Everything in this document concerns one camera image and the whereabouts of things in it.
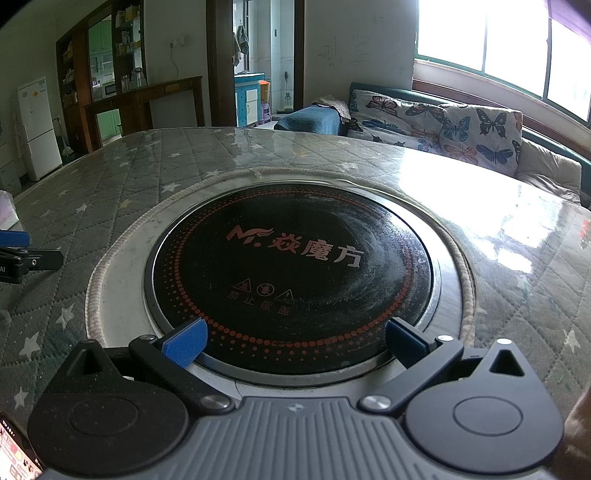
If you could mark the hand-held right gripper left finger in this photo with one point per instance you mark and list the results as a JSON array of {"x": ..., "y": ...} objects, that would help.
[{"x": 187, "y": 341}]

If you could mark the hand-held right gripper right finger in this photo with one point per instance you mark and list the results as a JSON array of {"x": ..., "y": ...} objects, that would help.
[{"x": 406, "y": 341}]

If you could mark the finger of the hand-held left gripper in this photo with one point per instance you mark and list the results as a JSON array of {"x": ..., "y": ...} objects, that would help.
[{"x": 37, "y": 259}]

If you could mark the white pink tissue packet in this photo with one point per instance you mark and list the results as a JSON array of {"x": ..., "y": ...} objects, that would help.
[{"x": 7, "y": 210}]

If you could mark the white refrigerator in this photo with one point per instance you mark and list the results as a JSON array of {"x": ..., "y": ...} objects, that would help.
[{"x": 39, "y": 129}]

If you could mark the round black induction cooktop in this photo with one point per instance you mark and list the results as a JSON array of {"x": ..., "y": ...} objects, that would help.
[{"x": 295, "y": 258}]

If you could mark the dark wooden shelf unit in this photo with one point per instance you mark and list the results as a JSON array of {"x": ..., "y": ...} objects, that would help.
[{"x": 81, "y": 83}]

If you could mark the microwave oven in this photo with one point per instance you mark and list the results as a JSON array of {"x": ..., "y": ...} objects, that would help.
[{"x": 110, "y": 89}]

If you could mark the dark wooden counter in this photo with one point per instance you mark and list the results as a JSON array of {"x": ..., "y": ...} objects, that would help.
[{"x": 138, "y": 101}]

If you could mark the smartphone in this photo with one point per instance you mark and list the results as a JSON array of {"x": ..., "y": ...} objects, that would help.
[{"x": 16, "y": 457}]

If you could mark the butterfly print cushion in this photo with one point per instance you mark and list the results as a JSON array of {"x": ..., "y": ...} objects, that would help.
[
  {"x": 392, "y": 115},
  {"x": 480, "y": 136}
]

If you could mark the grey pillow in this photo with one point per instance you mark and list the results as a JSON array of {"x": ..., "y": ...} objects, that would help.
[{"x": 547, "y": 170}]

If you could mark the blue quilted cloth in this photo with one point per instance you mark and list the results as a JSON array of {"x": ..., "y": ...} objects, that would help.
[{"x": 307, "y": 121}]

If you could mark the blue white cabinet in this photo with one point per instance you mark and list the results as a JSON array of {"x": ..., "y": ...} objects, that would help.
[{"x": 247, "y": 104}]

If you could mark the teal sofa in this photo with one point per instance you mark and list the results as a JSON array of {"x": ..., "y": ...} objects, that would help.
[{"x": 549, "y": 141}]

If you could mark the beige towel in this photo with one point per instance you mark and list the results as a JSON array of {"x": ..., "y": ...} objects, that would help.
[{"x": 332, "y": 105}]

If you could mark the stacked plastic stools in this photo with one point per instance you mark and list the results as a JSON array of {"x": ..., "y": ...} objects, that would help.
[{"x": 264, "y": 104}]

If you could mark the mop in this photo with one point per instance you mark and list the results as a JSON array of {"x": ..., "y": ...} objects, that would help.
[{"x": 286, "y": 108}]

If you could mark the hanging grey cloth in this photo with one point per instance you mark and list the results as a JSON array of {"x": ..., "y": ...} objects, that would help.
[{"x": 241, "y": 44}]

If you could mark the green framed window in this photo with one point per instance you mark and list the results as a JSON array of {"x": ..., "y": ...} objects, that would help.
[{"x": 508, "y": 41}]

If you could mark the white wall socket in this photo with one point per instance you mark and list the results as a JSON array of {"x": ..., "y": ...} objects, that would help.
[{"x": 176, "y": 43}]

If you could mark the dark wooden door frame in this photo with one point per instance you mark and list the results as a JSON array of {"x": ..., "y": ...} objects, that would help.
[{"x": 219, "y": 69}]

